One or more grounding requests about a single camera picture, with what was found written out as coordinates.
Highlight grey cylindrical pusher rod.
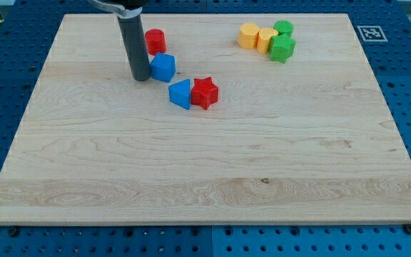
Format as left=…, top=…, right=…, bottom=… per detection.
left=118, top=15, right=151, bottom=81

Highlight red star block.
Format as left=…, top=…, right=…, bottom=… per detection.
left=191, top=77, right=219, bottom=110

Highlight white fiducial marker tag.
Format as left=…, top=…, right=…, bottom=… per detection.
left=357, top=25, right=387, bottom=42

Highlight green cylinder block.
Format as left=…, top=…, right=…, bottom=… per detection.
left=273, top=20, right=294, bottom=37

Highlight wooden board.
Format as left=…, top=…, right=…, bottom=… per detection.
left=0, top=14, right=411, bottom=226

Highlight blue cube block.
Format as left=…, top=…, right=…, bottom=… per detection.
left=151, top=53, right=176, bottom=82

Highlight yellow hexagon block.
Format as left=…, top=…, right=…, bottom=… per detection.
left=238, top=23, right=260, bottom=49

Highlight blue triangle block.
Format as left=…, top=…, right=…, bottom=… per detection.
left=168, top=79, right=191, bottom=110

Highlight yellow heart block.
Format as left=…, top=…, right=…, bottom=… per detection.
left=256, top=28, right=278, bottom=54

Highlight green star block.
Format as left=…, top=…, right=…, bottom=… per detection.
left=269, top=34, right=296, bottom=63

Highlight red cylinder block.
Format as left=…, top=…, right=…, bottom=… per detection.
left=145, top=29, right=166, bottom=56

